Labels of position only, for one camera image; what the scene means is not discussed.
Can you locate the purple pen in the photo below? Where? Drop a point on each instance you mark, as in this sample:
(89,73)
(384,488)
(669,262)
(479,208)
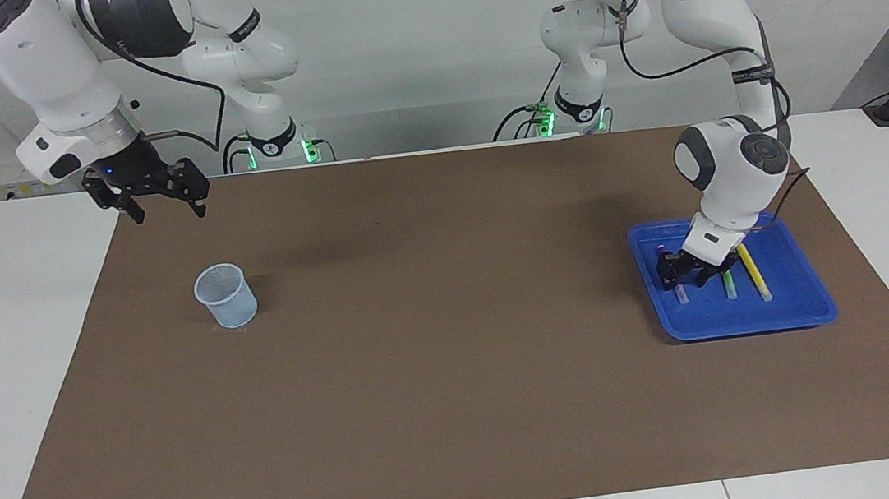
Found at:
(681,296)

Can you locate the brown table mat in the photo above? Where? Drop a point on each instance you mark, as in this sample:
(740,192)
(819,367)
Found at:
(458,380)

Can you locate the white power box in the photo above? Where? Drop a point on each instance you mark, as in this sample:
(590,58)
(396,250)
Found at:
(9,175)

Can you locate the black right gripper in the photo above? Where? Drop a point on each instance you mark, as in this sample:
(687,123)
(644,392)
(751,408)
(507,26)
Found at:
(139,170)

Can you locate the light blue mesh pen cup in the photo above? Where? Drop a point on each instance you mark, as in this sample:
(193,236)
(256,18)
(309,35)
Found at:
(228,301)

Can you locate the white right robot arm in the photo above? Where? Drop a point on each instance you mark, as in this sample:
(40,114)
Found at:
(36,61)

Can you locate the green pen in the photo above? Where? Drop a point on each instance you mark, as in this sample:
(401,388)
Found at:
(731,287)

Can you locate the blue plastic tray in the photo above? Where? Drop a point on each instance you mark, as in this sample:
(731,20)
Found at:
(708,317)

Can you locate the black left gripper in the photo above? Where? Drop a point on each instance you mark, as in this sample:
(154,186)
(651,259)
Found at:
(702,268)

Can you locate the yellow pen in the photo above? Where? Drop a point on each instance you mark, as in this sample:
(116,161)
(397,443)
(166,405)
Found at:
(755,276)

